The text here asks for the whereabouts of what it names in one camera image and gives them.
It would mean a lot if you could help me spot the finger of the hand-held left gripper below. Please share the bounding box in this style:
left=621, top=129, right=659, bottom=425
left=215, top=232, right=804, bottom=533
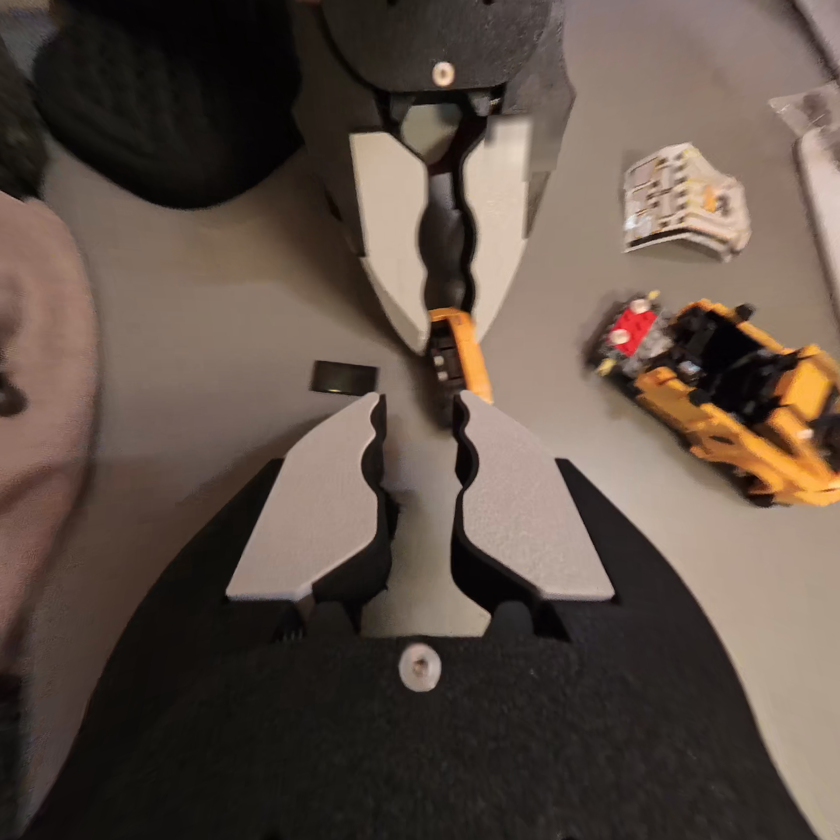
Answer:
left=458, top=119, right=536, bottom=345
left=348, top=128, right=435, bottom=355

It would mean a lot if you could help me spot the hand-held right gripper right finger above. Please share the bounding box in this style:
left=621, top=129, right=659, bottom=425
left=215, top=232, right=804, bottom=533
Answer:
left=451, top=390, right=615, bottom=605

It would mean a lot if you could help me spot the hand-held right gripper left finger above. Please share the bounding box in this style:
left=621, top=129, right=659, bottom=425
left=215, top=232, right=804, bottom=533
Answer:
left=226, top=392, right=395, bottom=605

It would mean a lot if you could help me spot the black lego plate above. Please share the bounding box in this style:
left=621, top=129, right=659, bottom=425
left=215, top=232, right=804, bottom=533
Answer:
left=310, top=360, right=383, bottom=395

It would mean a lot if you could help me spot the orange red grey lego assembly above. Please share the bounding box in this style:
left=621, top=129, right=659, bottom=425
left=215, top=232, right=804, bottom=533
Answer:
left=427, top=308, right=496, bottom=405

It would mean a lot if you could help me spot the person's left forearm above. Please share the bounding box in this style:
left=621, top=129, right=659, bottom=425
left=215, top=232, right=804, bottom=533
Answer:
left=33, top=0, right=305, bottom=211

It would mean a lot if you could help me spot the yellow lego car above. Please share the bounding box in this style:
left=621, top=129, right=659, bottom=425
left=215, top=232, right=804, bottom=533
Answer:
left=587, top=292, right=840, bottom=509

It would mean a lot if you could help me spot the sticker sheet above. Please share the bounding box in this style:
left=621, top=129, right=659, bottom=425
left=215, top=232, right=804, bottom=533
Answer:
left=621, top=142, right=753, bottom=259

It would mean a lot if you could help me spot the beige garment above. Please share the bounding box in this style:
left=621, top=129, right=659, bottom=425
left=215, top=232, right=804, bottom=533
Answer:
left=0, top=191, right=103, bottom=657

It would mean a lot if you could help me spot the clear bag of black parts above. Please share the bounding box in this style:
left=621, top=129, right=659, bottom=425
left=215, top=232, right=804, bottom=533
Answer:
left=768, top=82, right=840, bottom=133

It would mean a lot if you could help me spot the dark fleece jacket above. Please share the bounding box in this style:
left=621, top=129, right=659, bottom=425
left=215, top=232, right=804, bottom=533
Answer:
left=0, top=40, right=48, bottom=198

